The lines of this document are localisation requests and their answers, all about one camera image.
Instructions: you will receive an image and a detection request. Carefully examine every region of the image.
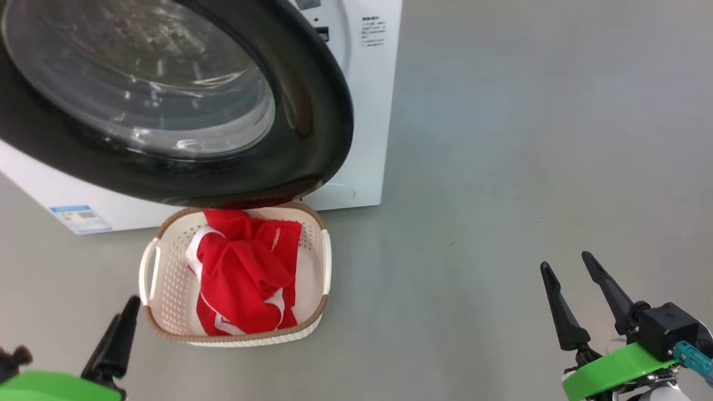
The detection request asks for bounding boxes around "black round glass washer door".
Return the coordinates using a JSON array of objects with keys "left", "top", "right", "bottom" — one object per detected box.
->
[{"left": 0, "top": 0, "right": 355, "bottom": 209}]

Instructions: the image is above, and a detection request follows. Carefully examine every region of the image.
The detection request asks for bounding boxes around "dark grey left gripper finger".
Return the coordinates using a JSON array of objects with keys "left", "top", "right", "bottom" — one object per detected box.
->
[
  {"left": 94, "top": 295, "right": 141, "bottom": 384},
  {"left": 81, "top": 315, "right": 119, "bottom": 380}
]

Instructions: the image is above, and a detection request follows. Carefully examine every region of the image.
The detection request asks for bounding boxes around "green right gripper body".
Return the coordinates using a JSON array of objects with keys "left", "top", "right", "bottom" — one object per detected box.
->
[{"left": 561, "top": 342, "right": 681, "bottom": 401}]

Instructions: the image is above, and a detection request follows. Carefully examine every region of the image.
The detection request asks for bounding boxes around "round white filter cover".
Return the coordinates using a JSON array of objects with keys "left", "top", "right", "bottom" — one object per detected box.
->
[{"left": 309, "top": 182, "right": 357, "bottom": 203}]

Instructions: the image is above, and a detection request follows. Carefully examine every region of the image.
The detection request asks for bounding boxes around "blue energy label sticker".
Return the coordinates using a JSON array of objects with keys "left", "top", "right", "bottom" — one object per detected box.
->
[{"left": 48, "top": 204, "right": 114, "bottom": 235}]

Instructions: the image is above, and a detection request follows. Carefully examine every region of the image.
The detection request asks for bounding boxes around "red garment with white part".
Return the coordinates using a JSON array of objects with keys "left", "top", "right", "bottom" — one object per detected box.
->
[{"left": 185, "top": 225, "right": 299, "bottom": 337}]

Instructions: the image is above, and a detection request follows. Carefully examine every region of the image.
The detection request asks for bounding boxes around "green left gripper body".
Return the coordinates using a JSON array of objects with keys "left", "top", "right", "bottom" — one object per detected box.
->
[{"left": 0, "top": 370, "right": 126, "bottom": 401}]

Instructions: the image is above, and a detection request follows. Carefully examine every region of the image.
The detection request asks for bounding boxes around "cream perforated basket brown rim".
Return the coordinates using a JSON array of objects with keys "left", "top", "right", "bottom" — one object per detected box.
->
[{"left": 139, "top": 202, "right": 333, "bottom": 348}]

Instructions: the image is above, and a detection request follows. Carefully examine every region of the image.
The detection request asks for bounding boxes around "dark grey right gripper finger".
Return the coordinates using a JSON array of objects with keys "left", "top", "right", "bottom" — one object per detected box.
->
[
  {"left": 581, "top": 251, "right": 651, "bottom": 337},
  {"left": 539, "top": 261, "right": 592, "bottom": 352}
]

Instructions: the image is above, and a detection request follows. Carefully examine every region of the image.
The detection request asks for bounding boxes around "white front-load washing machine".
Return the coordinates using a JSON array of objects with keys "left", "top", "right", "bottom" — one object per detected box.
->
[{"left": 0, "top": 0, "right": 403, "bottom": 235}]

